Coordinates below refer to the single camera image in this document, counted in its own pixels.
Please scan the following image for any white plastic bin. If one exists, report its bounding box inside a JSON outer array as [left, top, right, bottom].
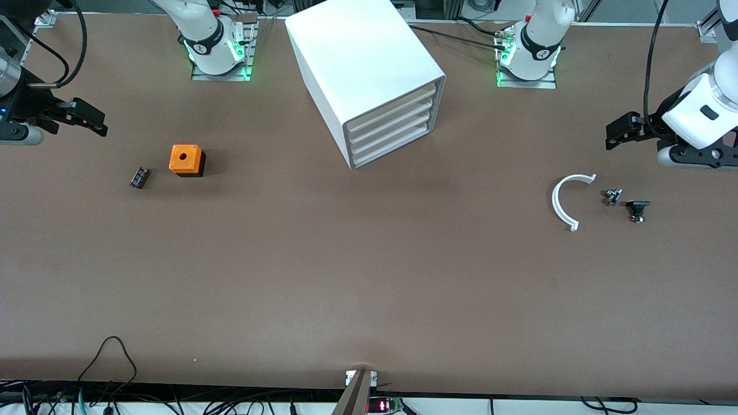
[[345, 82, 437, 133]]

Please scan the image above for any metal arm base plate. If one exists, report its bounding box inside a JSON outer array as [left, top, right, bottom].
[[191, 16, 258, 82], [496, 26, 558, 89]]

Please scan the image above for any device with red display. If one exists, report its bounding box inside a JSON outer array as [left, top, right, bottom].
[[367, 396, 405, 414]]

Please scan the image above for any white drawer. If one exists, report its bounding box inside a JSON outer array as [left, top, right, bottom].
[[352, 123, 431, 168], [348, 97, 435, 146], [350, 110, 433, 157]]

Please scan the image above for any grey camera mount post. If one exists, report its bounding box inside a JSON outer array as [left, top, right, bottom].
[[331, 369, 379, 415]]

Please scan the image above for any black braided base cable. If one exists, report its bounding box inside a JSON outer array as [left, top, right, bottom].
[[408, 17, 515, 50]]

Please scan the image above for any orange box with hole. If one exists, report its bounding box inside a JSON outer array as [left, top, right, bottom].
[[168, 144, 206, 178]]

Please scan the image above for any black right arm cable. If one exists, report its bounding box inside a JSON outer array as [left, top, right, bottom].
[[26, 0, 89, 89]]

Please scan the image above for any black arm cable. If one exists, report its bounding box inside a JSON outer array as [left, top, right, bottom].
[[26, 0, 89, 89], [644, 0, 671, 125]]

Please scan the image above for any black cable on edge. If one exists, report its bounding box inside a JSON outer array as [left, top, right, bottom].
[[579, 395, 639, 414]]

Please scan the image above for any white curved half ring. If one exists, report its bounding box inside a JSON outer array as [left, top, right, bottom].
[[552, 173, 598, 232]]

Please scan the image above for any black mounting collar part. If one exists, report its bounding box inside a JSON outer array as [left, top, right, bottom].
[[626, 199, 652, 224]]

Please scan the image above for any white drawer cabinet housing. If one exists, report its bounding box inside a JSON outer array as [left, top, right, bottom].
[[285, 0, 447, 171]]

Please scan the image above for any thin black looped cable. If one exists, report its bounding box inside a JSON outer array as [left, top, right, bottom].
[[77, 335, 138, 399]]

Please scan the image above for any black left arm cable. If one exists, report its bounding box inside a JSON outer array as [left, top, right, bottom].
[[644, 0, 671, 125]]

